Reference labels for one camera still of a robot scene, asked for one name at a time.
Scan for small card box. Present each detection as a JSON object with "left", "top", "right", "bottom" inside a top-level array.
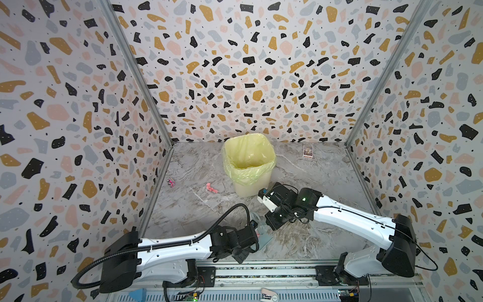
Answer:
[{"left": 303, "top": 145, "right": 314, "bottom": 159}]

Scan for teal hand brush white bristles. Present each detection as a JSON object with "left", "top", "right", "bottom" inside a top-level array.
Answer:
[{"left": 250, "top": 212, "right": 267, "bottom": 228}]

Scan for blue triangular object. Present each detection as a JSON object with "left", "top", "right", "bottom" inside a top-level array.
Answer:
[{"left": 128, "top": 288, "right": 147, "bottom": 302}]

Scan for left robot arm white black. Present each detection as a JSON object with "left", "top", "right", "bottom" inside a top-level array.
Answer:
[{"left": 99, "top": 220, "right": 259, "bottom": 293}]

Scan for black corrugated cable conduit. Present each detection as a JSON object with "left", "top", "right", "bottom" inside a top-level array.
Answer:
[{"left": 70, "top": 203, "right": 252, "bottom": 290}]

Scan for teal plastic dustpan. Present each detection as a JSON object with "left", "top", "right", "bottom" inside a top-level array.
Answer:
[{"left": 255, "top": 223, "right": 273, "bottom": 250}]

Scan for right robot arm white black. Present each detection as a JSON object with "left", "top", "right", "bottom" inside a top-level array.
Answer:
[{"left": 257, "top": 182, "right": 417, "bottom": 284}]

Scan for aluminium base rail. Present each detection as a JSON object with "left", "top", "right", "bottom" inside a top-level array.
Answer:
[{"left": 104, "top": 260, "right": 431, "bottom": 301}]

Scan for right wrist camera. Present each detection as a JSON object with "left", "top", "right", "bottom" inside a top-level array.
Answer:
[{"left": 257, "top": 189, "right": 278, "bottom": 213}]

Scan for cream trash bin yellow bag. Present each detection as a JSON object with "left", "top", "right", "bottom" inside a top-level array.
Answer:
[{"left": 222, "top": 133, "right": 276, "bottom": 198}]

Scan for pink paper scrap far left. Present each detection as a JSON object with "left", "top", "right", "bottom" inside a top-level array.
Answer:
[{"left": 206, "top": 183, "right": 218, "bottom": 194}]

